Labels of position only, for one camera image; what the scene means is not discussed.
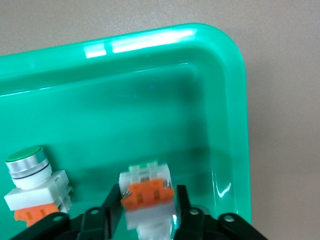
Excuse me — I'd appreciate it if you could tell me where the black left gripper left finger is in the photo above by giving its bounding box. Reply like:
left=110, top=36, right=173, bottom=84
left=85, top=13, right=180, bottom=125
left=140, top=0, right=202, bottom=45
left=75, top=183, right=126, bottom=240

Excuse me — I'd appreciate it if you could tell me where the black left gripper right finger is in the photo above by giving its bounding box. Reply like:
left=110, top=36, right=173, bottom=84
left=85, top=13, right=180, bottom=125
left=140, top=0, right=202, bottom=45
left=173, top=185, right=211, bottom=240

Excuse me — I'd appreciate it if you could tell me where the green plastic tray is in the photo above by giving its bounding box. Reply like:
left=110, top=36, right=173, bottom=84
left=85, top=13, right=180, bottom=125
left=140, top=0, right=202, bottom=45
left=0, top=22, right=252, bottom=240

